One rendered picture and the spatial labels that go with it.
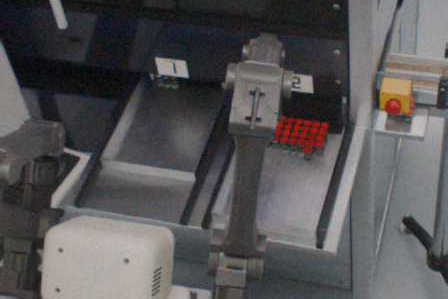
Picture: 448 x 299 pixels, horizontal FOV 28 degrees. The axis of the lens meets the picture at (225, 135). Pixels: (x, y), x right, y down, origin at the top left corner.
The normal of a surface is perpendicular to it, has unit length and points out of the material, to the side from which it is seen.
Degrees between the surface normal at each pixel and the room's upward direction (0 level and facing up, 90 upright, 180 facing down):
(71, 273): 47
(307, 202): 0
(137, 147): 0
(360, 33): 90
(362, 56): 90
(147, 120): 0
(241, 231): 85
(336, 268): 90
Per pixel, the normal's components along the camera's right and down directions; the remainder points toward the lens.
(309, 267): -0.28, 0.72
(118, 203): -0.11, -0.67
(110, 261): -0.26, 0.08
